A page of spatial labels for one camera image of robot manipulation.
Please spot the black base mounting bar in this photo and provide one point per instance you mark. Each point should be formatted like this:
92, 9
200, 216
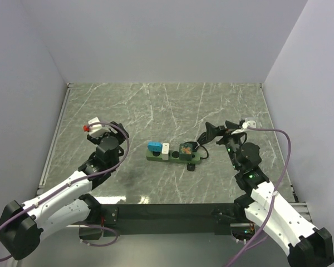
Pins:
133, 219

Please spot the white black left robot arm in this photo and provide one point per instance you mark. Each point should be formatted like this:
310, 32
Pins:
23, 226

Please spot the dark green cube adapter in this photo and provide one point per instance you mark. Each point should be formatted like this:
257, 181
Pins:
186, 151

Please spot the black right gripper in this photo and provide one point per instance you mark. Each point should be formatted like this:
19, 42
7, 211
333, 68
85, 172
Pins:
213, 131

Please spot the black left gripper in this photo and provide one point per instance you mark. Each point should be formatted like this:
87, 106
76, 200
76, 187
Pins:
120, 135

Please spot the blue plug adapter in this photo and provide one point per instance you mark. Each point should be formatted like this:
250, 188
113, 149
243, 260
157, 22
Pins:
155, 146

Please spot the aluminium frame rail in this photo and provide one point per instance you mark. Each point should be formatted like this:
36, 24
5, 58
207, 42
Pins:
46, 168

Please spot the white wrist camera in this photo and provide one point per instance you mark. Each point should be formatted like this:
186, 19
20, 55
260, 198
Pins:
246, 124
94, 128

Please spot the green power strip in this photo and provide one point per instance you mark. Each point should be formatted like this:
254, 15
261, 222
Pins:
172, 157

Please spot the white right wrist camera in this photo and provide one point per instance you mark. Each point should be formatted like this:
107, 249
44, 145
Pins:
246, 124

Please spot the white plug adapter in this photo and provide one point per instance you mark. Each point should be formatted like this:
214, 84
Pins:
165, 151

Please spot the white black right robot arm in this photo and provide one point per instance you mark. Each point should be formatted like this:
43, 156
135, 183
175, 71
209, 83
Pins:
262, 204

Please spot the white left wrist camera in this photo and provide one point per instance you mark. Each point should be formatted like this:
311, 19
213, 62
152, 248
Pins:
94, 128

